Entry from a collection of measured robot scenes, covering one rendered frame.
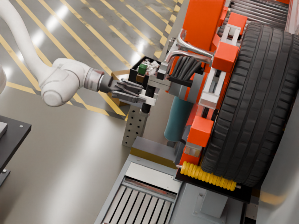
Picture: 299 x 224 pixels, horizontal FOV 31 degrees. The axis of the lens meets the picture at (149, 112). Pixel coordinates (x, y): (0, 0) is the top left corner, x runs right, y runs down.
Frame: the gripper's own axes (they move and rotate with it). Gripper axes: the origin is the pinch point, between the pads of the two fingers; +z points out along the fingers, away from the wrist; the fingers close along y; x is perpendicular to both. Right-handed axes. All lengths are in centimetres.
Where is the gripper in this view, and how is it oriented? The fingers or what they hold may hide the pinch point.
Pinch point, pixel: (148, 97)
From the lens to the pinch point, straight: 220.3
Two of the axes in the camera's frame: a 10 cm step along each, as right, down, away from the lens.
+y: -2.6, 4.9, -8.3
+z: 9.4, 3.1, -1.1
